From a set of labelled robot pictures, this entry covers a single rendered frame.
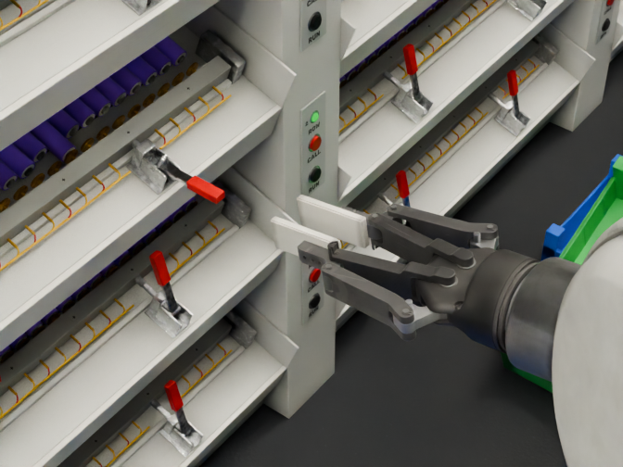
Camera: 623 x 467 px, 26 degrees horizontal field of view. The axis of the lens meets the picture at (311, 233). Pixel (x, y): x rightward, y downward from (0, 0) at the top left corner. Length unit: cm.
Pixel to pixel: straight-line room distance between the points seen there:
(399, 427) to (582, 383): 128
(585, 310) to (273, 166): 102
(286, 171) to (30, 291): 35
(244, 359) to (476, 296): 61
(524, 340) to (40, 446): 51
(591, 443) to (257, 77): 97
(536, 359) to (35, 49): 45
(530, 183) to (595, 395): 162
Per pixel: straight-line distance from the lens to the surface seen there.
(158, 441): 151
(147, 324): 137
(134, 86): 128
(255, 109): 131
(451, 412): 168
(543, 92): 199
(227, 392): 156
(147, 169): 122
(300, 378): 164
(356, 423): 166
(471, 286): 101
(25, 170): 120
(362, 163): 155
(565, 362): 39
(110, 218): 121
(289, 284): 150
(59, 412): 131
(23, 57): 106
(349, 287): 106
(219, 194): 119
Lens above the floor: 130
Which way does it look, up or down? 43 degrees down
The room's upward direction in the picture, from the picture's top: straight up
